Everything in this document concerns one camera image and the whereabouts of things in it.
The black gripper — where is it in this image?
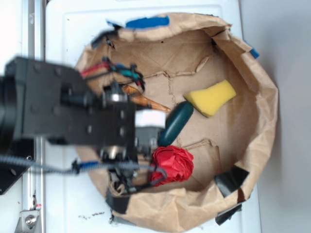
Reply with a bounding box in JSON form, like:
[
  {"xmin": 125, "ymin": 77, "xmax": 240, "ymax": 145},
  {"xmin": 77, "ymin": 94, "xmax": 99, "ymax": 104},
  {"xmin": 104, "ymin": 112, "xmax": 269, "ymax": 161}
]
[{"xmin": 98, "ymin": 82, "xmax": 166, "ymax": 162}]

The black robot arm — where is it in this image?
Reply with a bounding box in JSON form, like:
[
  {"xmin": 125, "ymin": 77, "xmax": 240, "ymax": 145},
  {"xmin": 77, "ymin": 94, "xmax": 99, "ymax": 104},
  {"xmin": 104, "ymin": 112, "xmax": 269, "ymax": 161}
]
[{"xmin": 0, "ymin": 57, "xmax": 166, "ymax": 160}]

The brown spiral conch shell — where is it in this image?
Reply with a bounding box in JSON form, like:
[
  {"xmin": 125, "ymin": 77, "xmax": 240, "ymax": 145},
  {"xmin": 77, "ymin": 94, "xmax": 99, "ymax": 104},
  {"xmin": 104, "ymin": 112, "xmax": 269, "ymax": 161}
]
[{"xmin": 122, "ymin": 85, "xmax": 171, "ymax": 113}]

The red crumpled tissue paper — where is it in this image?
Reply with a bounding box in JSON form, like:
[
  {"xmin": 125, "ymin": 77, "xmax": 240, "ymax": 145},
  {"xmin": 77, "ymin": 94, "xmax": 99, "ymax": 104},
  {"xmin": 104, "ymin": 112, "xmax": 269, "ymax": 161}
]
[{"xmin": 152, "ymin": 145, "xmax": 194, "ymax": 186}]

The white plastic tray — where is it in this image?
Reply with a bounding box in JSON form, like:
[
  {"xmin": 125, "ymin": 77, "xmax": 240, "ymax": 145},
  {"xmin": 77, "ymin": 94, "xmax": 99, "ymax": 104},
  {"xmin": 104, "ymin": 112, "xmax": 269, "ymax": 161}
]
[{"xmin": 44, "ymin": 0, "xmax": 262, "ymax": 233}]

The yellow sponge wedge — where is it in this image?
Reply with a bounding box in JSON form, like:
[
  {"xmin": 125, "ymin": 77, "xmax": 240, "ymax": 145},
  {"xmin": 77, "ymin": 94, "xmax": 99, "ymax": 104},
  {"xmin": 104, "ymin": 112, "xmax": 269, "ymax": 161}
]
[{"xmin": 184, "ymin": 80, "xmax": 237, "ymax": 117}]

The brown paper bag tray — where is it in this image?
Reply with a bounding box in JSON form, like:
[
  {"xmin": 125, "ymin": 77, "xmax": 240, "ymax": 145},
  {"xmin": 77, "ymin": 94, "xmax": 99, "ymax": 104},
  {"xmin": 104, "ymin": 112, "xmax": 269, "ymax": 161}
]
[{"xmin": 76, "ymin": 13, "xmax": 278, "ymax": 233}]

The aluminium frame rail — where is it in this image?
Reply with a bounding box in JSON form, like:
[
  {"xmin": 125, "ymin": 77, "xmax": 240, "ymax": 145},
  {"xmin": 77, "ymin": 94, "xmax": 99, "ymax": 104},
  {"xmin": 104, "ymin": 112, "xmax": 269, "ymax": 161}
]
[{"xmin": 21, "ymin": 0, "xmax": 46, "ymax": 233}]

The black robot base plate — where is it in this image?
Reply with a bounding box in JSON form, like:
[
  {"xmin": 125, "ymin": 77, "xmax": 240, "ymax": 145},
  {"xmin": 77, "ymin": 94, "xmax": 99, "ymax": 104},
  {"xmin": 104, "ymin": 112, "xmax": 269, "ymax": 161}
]
[{"xmin": 0, "ymin": 139, "xmax": 35, "ymax": 195}]

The braided grey cable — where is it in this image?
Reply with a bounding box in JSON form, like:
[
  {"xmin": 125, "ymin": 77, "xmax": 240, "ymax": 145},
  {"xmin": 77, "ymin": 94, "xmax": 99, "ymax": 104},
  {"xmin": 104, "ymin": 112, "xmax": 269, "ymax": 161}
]
[{"xmin": 0, "ymin": 155, "xmax": 156, "ymax": 174}]

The metal corner bracket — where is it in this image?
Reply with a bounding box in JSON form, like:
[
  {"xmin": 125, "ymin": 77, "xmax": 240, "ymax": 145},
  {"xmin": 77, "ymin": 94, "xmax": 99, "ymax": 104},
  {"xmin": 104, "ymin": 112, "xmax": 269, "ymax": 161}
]
[{"xmin": 14, "ymin": 210, "xmax": 42, "ymax": 233}]

